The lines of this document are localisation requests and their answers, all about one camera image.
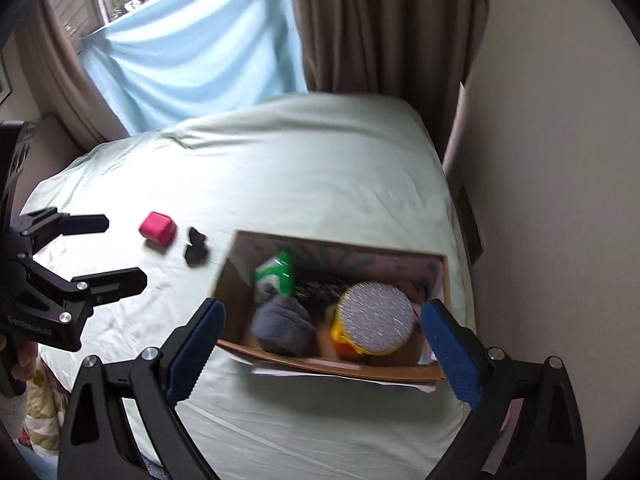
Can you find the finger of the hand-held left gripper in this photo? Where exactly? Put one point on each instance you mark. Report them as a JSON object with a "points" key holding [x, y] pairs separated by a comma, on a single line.
{"points": [[87, 223], [117, 282]]}

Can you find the grey plush item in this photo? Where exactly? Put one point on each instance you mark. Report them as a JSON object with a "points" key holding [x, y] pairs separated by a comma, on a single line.
{"points": [[282, 325]]}

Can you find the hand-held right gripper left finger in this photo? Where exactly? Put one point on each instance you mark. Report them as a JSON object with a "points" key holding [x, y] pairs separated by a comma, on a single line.
{"points": [[195, 355]]}

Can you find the pink soft cube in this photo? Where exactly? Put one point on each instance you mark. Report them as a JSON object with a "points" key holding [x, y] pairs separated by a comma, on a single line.
{"points": [[157, 229]]}

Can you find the wide brown curtain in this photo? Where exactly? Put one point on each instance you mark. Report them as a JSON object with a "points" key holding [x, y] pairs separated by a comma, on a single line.
{"points": [[380, 25]]}

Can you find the beige headboard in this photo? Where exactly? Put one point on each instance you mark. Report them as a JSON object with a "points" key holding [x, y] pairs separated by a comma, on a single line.
{"points": [[55, 135]]}

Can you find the person's left hand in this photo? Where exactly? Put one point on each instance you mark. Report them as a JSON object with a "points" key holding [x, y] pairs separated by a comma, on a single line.
{"points": [[22, 367]]}

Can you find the green and white packet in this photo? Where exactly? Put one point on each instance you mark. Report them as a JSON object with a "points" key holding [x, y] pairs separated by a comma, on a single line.
{"points": [[275, 275]]}

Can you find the cardboard box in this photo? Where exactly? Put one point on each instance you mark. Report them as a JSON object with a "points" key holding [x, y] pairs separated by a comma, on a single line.
{"points": [[380, 371]]}

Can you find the black sparkly item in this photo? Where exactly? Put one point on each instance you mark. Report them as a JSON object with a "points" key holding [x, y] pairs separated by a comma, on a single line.
{"points": [[317, 292]]}

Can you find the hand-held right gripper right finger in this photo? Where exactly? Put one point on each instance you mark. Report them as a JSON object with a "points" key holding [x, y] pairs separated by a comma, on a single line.
{"points": [[450, 350]]}

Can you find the small black fabric item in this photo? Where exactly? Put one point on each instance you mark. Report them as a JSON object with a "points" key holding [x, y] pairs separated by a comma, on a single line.
{"points": [[196, 250]]}

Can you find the light blue hanging cloth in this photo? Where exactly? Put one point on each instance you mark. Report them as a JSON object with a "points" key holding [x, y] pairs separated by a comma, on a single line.
{"points": [[190, 50]]}

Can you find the narrow brown curtain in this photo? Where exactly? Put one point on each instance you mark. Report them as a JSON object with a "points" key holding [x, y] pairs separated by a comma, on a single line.
{"points": [[75, 95]]}

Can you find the framed wall picture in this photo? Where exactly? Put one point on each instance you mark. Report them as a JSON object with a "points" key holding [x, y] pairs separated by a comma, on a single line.
{"points": [[4, 82]]}

